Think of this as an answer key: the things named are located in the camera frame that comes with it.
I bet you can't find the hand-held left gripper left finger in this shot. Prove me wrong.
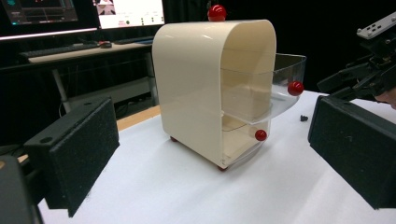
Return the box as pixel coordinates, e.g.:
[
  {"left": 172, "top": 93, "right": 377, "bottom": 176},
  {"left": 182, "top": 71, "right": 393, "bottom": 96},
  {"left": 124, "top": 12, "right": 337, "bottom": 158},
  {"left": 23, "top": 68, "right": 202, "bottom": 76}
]
[{"left": 23, "top": 96, "right": 121, "bottom": 218}]

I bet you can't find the clear drawer red knob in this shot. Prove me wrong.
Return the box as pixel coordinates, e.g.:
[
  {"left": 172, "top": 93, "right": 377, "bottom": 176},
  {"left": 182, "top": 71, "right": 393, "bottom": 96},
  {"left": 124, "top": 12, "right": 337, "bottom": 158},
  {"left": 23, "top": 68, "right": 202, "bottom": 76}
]
[
  {"left": 219, "top": 53, "right": 308, "bottom": 126},
  {"left": 221, "top": 119, "right": 271, "bottom": 168}
]

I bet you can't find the bright screen monitor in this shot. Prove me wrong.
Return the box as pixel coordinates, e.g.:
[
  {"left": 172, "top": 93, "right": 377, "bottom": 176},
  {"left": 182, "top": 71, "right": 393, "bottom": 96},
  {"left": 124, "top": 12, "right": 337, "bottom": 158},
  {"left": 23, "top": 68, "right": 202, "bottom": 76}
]
[{"left": 92, "top": 0, "right": 166, "bottom": 31}]

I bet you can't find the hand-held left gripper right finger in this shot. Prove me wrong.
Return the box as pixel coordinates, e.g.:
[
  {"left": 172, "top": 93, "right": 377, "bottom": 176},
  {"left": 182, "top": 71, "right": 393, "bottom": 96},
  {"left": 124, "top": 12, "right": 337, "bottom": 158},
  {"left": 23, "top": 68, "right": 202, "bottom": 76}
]
[{"left": 307, "top": 94, "right": 396, "bottom": 210}]

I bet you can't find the desk with white metal frame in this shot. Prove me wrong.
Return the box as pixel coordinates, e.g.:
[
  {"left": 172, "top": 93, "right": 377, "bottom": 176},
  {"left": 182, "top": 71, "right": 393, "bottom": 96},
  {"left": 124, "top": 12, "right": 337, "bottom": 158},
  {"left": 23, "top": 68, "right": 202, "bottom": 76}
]
[{"left": 0, "top": 41, "right": 161, "bottom": 115}]

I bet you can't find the cream drawer cabinet red knob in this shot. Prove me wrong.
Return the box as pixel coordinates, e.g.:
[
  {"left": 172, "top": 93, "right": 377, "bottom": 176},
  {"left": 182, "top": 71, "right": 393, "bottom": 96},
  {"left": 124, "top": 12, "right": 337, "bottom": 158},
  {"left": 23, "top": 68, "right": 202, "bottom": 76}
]
[{"left": 151, "top": 4, "right": 277, "bottom": 172}]

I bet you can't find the black keyboard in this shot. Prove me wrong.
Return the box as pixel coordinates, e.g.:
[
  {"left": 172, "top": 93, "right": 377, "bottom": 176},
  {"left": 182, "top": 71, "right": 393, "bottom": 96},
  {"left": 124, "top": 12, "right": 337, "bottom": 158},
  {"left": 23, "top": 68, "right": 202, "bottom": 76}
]
[
  {"left": 18, "top": 42, "right": 101, "bottom": 61},
  {"left": 114, "top": 35, "right": 155, "bottom": 46}
]

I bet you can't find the dark screen monitor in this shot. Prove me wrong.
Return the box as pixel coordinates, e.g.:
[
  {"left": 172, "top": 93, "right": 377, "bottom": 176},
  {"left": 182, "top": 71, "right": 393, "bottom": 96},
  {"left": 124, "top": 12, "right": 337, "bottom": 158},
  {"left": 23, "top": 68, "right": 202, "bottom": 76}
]
[{"left": 0, "top": 0, "right": 101, "bottom": 42}]

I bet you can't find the white foam board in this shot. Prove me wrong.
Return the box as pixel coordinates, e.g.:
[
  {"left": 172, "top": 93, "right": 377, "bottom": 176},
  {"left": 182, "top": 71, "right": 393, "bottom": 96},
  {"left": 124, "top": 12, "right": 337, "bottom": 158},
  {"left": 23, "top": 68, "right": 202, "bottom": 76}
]
[{"left": 36, "top": 90, "right": 396, "bottom": 224}]

